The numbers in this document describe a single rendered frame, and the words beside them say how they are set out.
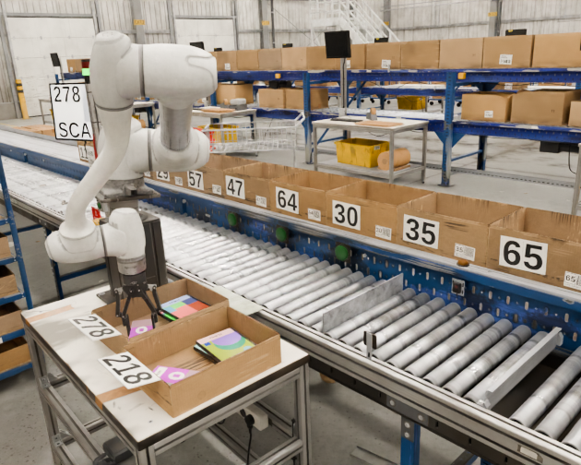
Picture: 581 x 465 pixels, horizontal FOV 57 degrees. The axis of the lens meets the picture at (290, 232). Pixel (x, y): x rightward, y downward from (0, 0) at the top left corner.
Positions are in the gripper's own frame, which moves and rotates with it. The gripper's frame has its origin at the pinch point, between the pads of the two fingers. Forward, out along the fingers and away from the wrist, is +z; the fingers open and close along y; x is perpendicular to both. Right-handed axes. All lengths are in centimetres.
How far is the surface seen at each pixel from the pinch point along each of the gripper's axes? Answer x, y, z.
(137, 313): 12.3, -2.3, 1.0
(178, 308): 8.3, 12.5, -0.9
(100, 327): -12.0, -10.4, -7.0
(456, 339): -28, 102, 4
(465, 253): 1, 118, -13
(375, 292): 5, 85, 0
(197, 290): 17.3, 19.7, -3.3
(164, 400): -44.8, 9.8, 0.2
